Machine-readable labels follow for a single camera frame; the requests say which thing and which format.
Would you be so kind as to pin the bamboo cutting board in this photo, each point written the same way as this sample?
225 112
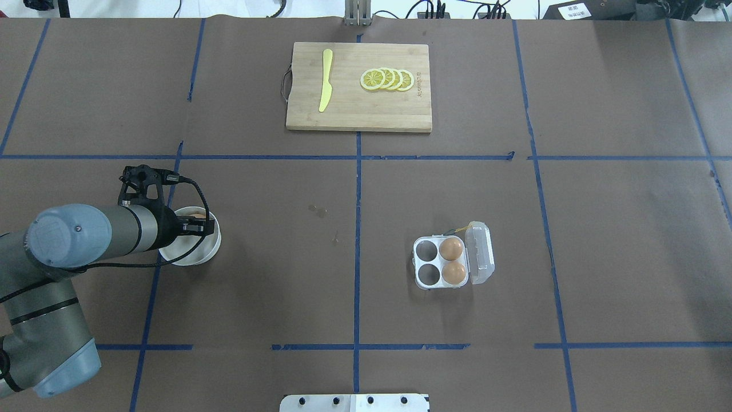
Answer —
352 108

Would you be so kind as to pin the brown egg slot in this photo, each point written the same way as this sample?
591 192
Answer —
454 273
451 248

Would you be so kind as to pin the black box with label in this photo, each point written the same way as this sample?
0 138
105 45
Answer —
591 10

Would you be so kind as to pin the white bowl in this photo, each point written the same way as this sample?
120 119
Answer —
202 253

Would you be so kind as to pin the clear plastic egg box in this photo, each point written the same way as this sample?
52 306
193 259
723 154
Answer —
478 257

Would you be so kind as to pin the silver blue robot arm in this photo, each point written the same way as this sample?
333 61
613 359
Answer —
50 348

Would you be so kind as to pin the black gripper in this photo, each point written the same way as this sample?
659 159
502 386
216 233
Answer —
165 226

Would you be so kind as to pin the brown egg front slot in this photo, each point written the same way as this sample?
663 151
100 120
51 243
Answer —
454 273

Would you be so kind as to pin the yellow plastic knife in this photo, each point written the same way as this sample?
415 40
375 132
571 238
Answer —
326 86

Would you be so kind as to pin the brown egg rear slot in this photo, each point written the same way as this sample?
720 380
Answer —
451 248

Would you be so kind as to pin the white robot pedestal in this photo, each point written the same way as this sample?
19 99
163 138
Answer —
356 402

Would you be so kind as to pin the aluminium frame post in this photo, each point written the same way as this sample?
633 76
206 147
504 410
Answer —
358 13

